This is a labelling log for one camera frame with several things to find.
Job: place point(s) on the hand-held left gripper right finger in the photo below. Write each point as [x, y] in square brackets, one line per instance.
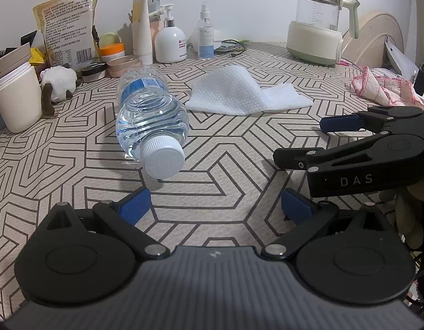
[296, 206]

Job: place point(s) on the black round jar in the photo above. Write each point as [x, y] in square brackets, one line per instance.
[94, 72]

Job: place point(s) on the yellow packet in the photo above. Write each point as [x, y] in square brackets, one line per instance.
[36, 56]

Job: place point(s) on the pink holder cup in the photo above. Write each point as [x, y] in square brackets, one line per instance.
[156, 27]

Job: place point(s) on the pink-edged white cloth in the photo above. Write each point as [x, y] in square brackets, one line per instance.
[387, 89]

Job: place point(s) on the white rounded device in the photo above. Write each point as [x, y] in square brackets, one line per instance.
[217, 39]

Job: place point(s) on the white textured wipe cloth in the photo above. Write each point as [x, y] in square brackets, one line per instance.
[239, 92]

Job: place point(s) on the orange lid jar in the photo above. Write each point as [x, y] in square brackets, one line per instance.
[112, 53]

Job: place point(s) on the small white tube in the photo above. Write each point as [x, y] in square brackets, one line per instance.
[156, 11]

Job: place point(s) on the beige folding bowl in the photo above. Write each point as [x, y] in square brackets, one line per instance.
[11, 60]

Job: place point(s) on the grey flat device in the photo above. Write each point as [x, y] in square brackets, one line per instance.
[229, 46]

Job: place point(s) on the white plush sheep toy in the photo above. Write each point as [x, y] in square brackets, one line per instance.
[62, 80]

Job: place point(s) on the green lid jar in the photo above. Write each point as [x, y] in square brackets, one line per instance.
[108, 39]

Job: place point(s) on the person's right hand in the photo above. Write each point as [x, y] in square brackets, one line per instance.
[409, 220]

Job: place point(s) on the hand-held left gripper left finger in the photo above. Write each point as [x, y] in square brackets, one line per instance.
[134, 206]

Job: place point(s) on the white pump bottle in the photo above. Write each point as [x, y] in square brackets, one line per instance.
[170, 46]

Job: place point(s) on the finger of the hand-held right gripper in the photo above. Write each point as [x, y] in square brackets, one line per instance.
[335, 156]
[340, 123]

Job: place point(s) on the white cylindrical cup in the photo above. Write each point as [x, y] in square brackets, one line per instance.
[16, 103]

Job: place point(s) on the white flat panel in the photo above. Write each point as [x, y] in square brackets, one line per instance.
[400, 58]

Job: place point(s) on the pink oval case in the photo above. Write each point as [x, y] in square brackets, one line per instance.
[124, 66]

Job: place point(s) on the black rectangular object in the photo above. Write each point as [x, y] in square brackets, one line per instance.
[421, 79]

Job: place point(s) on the white cream tube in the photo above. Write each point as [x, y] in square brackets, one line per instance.
[142, 31]

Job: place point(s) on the clear spray bottle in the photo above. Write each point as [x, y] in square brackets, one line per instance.
[205, 41]

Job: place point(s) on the clear plastic water bottle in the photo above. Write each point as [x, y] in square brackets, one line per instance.
[150, 117]

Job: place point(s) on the glass electric kettle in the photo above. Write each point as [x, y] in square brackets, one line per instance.
[311, 41]

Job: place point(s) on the brown food bag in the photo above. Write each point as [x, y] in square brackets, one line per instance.
[67, 24]

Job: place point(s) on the beige round appliance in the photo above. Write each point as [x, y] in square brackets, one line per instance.
[373, 37]

